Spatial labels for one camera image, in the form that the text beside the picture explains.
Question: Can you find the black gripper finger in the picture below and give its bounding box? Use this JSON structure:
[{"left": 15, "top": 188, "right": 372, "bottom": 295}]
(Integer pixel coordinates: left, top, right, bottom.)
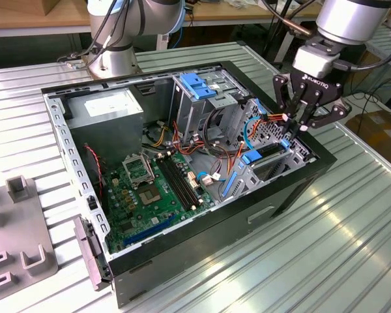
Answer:
[
  {"left": 272, "top": 74, "right": 297, "bottom": 140},
  {"left": 295, "top": 99, "right": 352, "bottom": 141}
]

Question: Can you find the orange red power wire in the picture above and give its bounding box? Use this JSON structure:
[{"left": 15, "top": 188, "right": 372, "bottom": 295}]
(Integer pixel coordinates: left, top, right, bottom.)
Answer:
[{"left": 259, "top": 110, "right": 289, "bottom": 124}]

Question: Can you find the long blue data wire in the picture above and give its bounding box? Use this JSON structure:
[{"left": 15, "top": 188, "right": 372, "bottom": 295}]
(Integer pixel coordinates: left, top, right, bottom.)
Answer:
[{"left": 242, "top": 115, "right": 265, "bottom": 151}]

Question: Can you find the grey perforated disk bay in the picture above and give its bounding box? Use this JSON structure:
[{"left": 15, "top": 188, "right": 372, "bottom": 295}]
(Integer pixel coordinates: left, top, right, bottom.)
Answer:
[{"left": 221, "top": 97, "right": 317, "bottom": 201}]

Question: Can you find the large brown cardboard box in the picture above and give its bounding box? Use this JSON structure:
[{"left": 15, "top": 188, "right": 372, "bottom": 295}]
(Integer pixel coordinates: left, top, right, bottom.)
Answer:
[{"left": 345, "top": 110, "right": 391, "bottom": 164}]

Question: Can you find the blue plastic drive latch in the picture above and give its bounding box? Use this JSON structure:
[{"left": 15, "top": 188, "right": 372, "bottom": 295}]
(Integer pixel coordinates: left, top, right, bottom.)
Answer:
[{"left": 179, "top": 73, "right": 218, "bottom": 100}]

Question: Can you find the wooden desk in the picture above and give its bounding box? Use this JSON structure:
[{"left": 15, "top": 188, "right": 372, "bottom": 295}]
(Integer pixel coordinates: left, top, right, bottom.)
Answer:
[{"left": 0, "top": 0, "right": 323, "bottom": 38}]

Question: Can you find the grey optical drive cage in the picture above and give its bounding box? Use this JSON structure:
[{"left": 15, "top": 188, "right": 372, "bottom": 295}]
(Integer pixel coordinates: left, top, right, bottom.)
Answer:
[{"left": 169, "top": 70, "right": 250, "bottom": 144}]

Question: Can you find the black RAM slot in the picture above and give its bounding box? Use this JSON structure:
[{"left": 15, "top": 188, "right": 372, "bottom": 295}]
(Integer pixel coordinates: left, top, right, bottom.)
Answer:
[
  {"left": 169, "top": 155, "right": 205, "bottom": 205},
  {"left": 160, "top": 156, "right": 196, "bottom": 209},
  {"left": 164, "top": 155, "right": 201, "bottom": 207},
  {"left": 156, "top": 158, "right": 192, "bottom": 212}
]

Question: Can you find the metal socket cover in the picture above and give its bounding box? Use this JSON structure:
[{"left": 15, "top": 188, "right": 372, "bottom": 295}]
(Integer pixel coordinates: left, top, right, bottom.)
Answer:
[{"left": 121, "top": 153, "right": 156, "bottom": 189}]

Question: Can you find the CPU socket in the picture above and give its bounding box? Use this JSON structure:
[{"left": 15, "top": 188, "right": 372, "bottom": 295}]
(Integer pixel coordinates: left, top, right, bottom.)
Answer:
[{"left": 135, "top": 182, "right": 166, "bottom": 208}]

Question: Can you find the black open PC case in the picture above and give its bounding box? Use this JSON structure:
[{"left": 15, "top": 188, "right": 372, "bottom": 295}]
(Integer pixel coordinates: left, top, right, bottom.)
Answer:
[{"left": 40, "top": 60, "right": 338, "bottom": 309}]

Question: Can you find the grey power supply unit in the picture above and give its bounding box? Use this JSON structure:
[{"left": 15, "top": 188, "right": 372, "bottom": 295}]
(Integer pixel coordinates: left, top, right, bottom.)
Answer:
[{"left": 65, "top": 87, "right": 145, "bottom": 167}]

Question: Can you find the green motherboard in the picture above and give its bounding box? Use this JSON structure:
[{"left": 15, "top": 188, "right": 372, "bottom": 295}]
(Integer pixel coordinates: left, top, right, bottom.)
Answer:
[{"left": 102, "top": 151, "right": 216, "bottom": 254}]

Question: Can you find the blue expansion slot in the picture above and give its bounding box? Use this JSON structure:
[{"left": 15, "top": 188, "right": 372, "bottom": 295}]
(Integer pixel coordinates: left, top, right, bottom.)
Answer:
[{"left": 123, "top": 213, "right": 177, "bottom": 247}]

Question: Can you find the grey plastic case bezel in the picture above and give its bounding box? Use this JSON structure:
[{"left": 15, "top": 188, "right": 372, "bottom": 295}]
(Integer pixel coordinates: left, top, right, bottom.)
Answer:
[{"left": 73, "top": 216, "right": 113, "bottom": 291}]

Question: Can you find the grey parts rack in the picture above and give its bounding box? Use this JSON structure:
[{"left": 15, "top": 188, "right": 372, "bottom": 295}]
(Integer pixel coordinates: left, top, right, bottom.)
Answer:
[{"left": 0, "top": 175, "right": 59, "bottom": 297}]

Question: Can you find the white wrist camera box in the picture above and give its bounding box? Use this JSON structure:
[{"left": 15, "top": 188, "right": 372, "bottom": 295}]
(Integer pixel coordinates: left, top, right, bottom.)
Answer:
[{"left": 293, "top": 45, "right": 341, "bottom": 79}]

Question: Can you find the black cable copper sleeve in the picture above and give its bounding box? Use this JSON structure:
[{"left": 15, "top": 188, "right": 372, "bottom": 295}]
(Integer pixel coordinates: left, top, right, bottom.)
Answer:
[{"left": 260, "top": 0, "right": 315, "bottom": 37}]

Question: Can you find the black wire loop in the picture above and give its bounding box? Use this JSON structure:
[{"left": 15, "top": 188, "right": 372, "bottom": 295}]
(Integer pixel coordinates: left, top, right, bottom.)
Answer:
[{"left": 203, "top": 109, "right": 231, "bottom": 159}]

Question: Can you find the thin orange wire strand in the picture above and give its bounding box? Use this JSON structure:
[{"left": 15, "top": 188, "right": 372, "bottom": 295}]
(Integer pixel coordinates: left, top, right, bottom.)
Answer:
[{"left": 226, "top": 143, "right": 247, "bottom": 175}]

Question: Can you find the red wire bundle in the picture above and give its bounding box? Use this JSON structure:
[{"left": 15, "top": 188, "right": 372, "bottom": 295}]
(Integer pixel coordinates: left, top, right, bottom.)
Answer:
[{"left": 171, "top": 120, "right": 212, "bottom": 159}]

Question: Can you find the short blue data wire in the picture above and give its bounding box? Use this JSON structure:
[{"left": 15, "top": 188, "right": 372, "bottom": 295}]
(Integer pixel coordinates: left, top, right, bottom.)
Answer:
[{"left": 195, "top": 170, "right": 222, "bottom": 186}]

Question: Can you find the yellow orange wire bundle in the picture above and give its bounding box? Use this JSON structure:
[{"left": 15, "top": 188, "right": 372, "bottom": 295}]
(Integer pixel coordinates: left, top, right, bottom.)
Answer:
[{"left": 151, "top": 125, "right": 169, "bottom": 147}]

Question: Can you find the red black twisted wire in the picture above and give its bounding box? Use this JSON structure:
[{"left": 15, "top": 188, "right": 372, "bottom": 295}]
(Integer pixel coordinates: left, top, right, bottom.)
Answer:
[{"left": 84, "top": 145, "right": 104, "bottom": 196}]

